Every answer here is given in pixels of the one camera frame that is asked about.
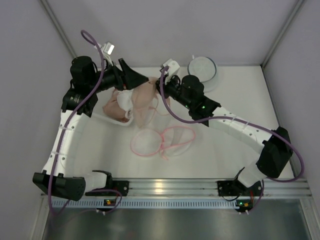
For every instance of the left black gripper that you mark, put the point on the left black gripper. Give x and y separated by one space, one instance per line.
119 78

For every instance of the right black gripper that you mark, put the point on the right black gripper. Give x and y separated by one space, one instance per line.
161 85

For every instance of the blue-trimmed mesh laundry bag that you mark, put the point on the blue-trimmed mesh laundry bag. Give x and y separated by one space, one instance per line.
206 70

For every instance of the pink-trimmed mesh laundry bag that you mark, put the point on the pink-trimmed mesh laundry bag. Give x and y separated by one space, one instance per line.
172 141

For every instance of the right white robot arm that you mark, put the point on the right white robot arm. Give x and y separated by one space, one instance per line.
272 146

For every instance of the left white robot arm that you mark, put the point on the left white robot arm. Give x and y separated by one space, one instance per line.
57 177

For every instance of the white perforated plastic basket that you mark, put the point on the white perforated plastic basket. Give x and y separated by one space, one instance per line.
122 118

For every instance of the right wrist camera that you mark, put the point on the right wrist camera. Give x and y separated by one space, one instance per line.
172 67

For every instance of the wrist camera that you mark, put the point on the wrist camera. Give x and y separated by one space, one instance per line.
172 67
107 49

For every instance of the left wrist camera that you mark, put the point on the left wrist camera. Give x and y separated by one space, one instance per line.
107 49

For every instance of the left aluminium frame post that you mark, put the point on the left aluminium frame post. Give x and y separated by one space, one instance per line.
58 27

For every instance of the aluminium frame post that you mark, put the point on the aluminium frame post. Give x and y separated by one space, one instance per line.
289 20
58 27

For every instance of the grey slotted cable duct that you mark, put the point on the grey slotted cable duct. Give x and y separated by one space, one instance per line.
153 203

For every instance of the right aluminium frame post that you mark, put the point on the right aluminium frame post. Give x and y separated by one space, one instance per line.
289 20

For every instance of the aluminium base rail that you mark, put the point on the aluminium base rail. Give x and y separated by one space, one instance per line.
209 187

